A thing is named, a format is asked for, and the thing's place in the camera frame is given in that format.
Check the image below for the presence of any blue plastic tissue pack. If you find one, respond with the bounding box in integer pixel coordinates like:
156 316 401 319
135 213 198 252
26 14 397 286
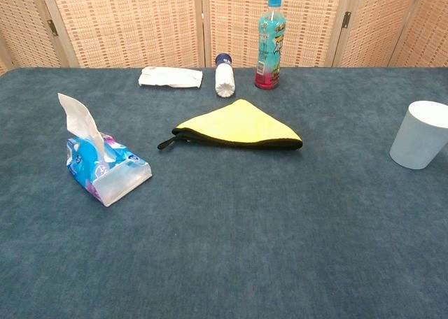
66 131 153 207

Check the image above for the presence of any white tissue sheet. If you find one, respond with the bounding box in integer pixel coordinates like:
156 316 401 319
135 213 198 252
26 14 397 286
57 92 116 164

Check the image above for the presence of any woven bamboo folding screen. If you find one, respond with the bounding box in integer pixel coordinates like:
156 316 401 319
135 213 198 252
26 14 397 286
0 0 448 77

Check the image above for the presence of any colourful drink bottle blue cap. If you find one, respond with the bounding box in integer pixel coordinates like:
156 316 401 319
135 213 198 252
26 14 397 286
254 0 288 90

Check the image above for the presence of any white bottle with blue cap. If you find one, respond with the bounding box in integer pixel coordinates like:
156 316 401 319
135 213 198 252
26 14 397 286
214 52 235 99

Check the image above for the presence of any yellow cloth with black trim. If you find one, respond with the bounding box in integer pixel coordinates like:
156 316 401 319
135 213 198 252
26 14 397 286
157 99 303 151

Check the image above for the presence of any blue table cloth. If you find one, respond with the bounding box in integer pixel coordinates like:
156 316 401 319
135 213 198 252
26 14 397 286
0 66 448 319

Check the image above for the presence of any white paper cup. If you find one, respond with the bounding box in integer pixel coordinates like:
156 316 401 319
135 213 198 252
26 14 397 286
389 101 448 170

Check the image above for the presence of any white wrapper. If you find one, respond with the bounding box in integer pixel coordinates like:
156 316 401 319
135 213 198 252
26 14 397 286
138 66 204 89

